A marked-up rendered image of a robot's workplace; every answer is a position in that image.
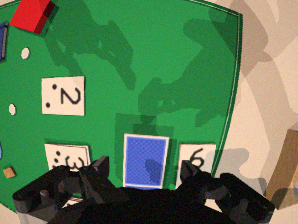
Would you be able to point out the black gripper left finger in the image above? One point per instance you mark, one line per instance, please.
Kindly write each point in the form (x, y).
(35, 203)

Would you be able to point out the red block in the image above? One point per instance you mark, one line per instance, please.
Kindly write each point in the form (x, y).
(32, 15)

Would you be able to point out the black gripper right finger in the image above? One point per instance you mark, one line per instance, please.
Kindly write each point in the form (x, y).
(246, 206)

